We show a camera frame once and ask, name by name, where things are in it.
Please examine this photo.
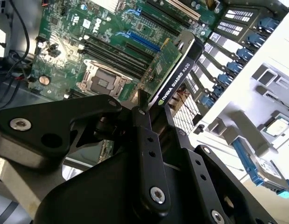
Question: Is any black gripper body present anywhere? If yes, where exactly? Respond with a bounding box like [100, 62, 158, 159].
[33, 151, 209, 224]

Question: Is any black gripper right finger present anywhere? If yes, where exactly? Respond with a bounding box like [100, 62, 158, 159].
[162, 104, 275, 224]

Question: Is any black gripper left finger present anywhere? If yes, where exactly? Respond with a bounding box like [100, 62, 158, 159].
[0, 89, 172, 218]

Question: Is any green graphics card black cooler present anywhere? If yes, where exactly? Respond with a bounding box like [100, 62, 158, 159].
[132, 29, 204, 110]

